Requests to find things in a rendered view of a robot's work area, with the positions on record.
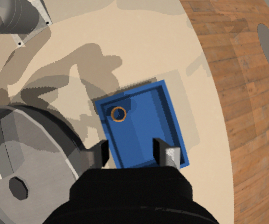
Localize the blue crate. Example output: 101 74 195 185
95 80 190 169

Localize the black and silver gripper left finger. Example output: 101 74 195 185
80 140 110 174

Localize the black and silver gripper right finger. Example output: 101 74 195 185
153 138 180 171

